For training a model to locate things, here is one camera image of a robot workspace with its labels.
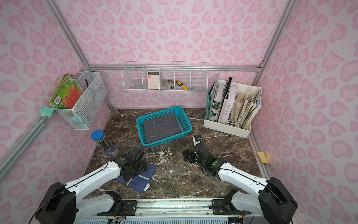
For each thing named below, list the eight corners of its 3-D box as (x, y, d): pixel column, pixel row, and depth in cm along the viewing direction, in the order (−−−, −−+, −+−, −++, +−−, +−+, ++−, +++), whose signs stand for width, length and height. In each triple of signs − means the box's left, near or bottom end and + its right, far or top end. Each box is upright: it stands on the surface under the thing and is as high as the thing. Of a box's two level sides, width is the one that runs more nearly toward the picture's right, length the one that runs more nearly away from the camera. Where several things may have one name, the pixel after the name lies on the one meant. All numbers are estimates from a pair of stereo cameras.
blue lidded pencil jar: (104, 155, 95) (88, 139, 80) (107, 146, 99) (93, 129, 84) (114, 155, 95) (100, 139, 80) (117, 146, 99) (105, 129, 84)
